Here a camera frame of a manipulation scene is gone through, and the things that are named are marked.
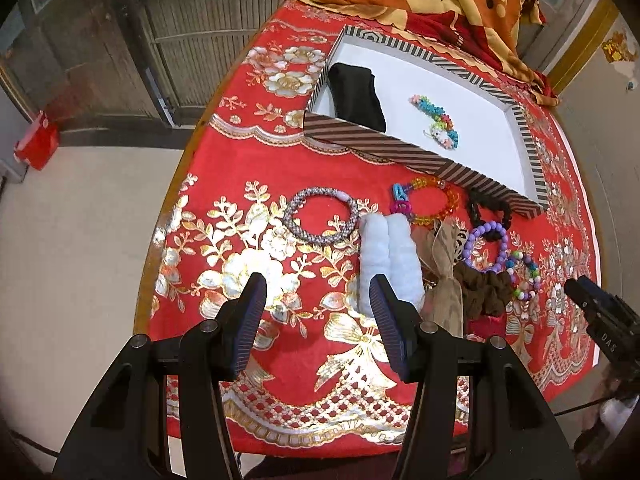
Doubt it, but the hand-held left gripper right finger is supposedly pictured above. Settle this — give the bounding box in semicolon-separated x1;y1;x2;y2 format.
369;274;581;480

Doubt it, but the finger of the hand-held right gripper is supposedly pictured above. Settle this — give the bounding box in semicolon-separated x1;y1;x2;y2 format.
564;275;618;318

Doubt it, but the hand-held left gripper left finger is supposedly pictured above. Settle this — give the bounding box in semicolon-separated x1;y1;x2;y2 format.
52;272;268;480

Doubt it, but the multicolour round bead bracelet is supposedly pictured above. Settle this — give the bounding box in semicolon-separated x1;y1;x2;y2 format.
502;250;542;302

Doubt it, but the beige leopard hair bow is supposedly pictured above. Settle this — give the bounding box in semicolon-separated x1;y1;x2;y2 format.
417;220;471;338

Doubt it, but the white fluffy scrunchie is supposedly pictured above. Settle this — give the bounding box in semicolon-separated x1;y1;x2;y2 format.
357;213;426;311

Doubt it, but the brown scrunchie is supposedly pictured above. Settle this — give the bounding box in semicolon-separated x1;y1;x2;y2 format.
452;262;516;318

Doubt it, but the red hair bow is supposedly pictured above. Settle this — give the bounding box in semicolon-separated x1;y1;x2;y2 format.
465;312;508;343

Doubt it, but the silver beaded bracelet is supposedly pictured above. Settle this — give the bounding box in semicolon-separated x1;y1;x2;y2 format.
282;187;360;242

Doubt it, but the black scrunchie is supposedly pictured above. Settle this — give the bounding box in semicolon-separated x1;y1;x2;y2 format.
467;187;515;242

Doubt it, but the purple bead bracelet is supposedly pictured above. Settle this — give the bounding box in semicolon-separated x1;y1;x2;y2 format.
462;222;511;275

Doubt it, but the rainbow crystal bracelet with charms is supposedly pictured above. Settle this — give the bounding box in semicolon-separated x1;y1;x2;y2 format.
391;176;461;226

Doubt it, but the striped cardboard tray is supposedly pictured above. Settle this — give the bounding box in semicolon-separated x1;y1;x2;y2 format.
304;25;550;219

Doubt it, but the red floral tablecloth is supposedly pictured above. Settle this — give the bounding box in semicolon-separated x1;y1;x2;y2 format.
132;0;601;461

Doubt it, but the black cloth hair band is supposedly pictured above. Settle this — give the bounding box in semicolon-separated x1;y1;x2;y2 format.
327;62;387;133

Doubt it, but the red bag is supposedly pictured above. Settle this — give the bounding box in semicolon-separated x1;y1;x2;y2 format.
14;110;61;171

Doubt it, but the metal door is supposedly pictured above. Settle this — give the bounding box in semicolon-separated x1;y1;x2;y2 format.
0;0;321;128

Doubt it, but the colourful flower bead bracelet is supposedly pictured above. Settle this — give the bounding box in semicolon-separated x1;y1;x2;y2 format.
409;94;460;151

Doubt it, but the red and yellow wall decoration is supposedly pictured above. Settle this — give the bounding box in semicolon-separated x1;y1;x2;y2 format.
600;27;640;63

